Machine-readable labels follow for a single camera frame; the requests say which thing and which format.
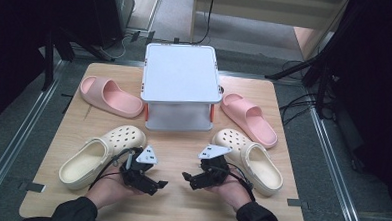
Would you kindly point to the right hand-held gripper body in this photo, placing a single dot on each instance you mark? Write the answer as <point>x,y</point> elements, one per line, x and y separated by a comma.
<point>214,171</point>

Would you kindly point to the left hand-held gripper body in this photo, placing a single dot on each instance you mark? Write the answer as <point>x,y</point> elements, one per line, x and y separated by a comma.
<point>138,171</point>

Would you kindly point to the cream clog shoe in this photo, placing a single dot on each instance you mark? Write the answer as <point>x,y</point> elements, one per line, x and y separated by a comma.
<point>264,170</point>
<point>122,137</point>

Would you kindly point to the pink slide slipper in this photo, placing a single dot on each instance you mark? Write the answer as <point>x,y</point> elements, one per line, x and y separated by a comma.
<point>117,102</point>
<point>250,123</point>

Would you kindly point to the white orange shoe rack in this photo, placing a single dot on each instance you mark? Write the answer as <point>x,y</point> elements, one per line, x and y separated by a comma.
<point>180,73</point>

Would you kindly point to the person's right hand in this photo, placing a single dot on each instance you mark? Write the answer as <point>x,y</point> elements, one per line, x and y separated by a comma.
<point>230,193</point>

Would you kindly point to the person's left hand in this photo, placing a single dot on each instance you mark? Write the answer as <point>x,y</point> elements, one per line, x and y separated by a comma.
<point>107,190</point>

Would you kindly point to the black tape strip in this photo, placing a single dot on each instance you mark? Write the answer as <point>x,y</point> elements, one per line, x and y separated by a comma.
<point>34,187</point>
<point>296,203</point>

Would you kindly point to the black metal stand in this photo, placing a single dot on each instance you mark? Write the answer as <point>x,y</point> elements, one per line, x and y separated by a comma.
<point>49,60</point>
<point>318,79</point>

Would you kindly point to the dark cabinet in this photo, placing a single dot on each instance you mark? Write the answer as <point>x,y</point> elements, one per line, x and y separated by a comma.
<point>111,13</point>

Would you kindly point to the light wooden cabinet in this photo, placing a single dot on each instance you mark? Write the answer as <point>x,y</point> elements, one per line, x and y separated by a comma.
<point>271,10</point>

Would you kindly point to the black curtain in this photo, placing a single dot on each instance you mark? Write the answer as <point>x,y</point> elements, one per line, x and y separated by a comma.
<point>13,49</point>
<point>378,81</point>

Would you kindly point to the aluminium floor rail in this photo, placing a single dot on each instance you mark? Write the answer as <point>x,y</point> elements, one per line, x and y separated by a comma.
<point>335,170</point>
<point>23,129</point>

